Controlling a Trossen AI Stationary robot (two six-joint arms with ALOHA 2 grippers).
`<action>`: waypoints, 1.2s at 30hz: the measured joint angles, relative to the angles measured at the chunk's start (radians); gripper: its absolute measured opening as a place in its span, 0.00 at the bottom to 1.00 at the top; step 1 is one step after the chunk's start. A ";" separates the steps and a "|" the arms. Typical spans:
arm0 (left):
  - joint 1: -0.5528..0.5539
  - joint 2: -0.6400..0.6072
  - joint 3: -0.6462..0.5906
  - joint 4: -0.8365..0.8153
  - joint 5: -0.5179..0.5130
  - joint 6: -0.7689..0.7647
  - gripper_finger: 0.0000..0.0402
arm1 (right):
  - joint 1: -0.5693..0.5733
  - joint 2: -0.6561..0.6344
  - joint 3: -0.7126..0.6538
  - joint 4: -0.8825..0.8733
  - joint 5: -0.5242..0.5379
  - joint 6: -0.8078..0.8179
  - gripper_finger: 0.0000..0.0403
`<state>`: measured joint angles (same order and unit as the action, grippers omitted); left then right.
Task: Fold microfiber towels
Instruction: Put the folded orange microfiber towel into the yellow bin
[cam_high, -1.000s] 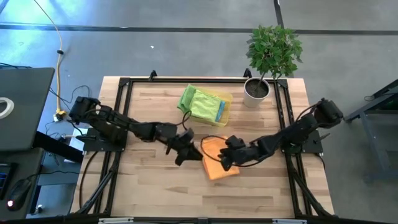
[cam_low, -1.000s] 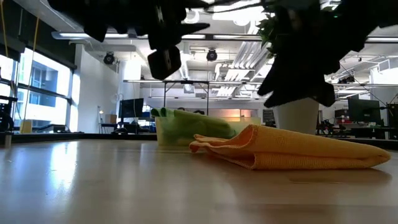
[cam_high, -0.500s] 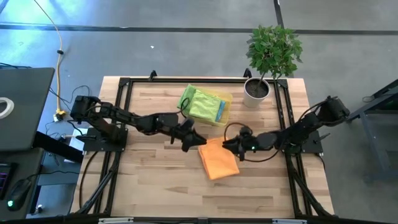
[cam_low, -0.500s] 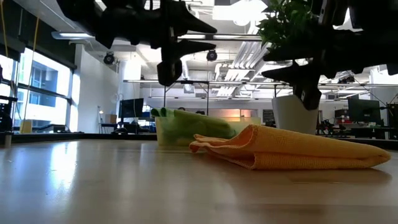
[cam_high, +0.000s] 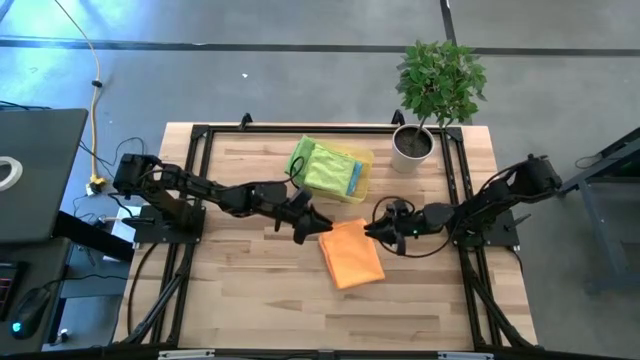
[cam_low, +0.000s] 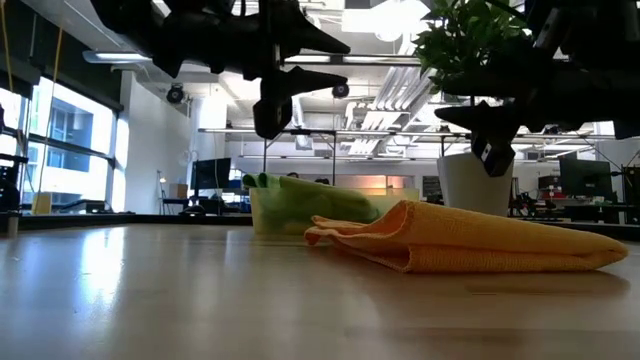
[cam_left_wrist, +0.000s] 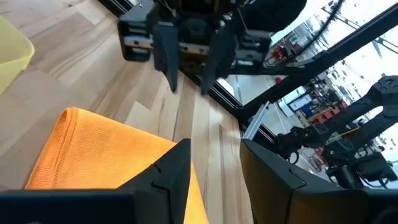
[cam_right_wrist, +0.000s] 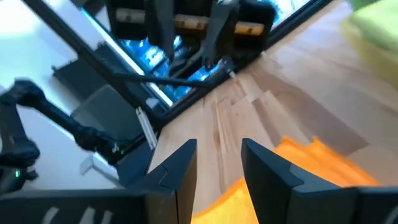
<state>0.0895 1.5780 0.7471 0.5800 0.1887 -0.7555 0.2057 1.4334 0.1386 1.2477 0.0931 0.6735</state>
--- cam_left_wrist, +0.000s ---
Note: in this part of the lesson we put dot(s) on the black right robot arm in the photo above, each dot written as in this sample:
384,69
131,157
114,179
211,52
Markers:
273,14

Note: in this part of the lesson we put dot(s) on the silver aluminium frame bar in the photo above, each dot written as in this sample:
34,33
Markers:
256,121

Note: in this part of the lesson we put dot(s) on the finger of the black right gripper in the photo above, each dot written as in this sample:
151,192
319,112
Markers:
222,53
168,49

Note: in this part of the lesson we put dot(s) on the orange microfiber towel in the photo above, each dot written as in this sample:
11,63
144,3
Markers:
102,149

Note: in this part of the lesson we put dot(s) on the yellow translucent plastic bin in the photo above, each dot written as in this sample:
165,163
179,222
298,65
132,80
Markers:
12,53

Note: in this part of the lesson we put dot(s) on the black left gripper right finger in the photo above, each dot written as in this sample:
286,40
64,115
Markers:
273,193

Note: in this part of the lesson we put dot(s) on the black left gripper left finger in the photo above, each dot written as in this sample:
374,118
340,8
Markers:
168,186

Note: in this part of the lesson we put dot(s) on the black background robot arm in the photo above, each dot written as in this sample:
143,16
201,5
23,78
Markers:
351,115
367,168

